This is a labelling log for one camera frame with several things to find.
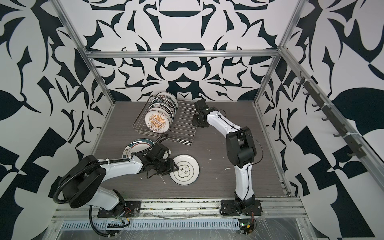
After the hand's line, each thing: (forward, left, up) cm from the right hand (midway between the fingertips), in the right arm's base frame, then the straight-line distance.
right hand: (197, 121), depth 96 cm
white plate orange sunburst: (0, +25, +1) cm, 25 cm away
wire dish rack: (-1, +10, -7) cm, 12 cm away
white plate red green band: (-13, +36, -6) cm, 39 cm away
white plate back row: (+7, +20, +7) cm, 22 cm away
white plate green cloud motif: (-28, +6, -10) cm, 30 cm away
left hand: (-27, +11, -7) cm, 30 cm away
